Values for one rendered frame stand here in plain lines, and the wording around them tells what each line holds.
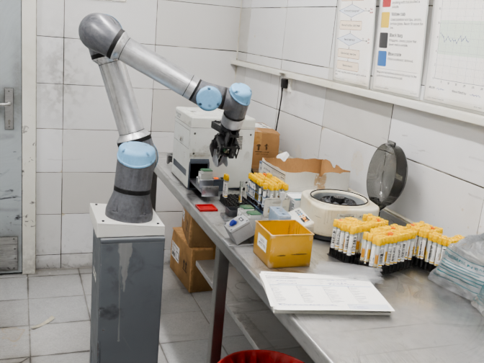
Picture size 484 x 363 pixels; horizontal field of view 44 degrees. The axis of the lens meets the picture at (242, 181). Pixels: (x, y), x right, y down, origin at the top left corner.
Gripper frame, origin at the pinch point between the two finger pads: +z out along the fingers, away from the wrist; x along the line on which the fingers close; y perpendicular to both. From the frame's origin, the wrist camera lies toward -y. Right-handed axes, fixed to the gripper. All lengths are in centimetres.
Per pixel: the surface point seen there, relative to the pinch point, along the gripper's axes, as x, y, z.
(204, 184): -0.6, -4.0, 15.3
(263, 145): 43, -48, 34
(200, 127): -0.5, -24.0, 3.6
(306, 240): 8, 56, -23
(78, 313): -39, -28, 136
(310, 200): 23.3, 30.0, -11.0
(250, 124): 20.6, -25.1, 1.8
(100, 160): -22, -116, 108
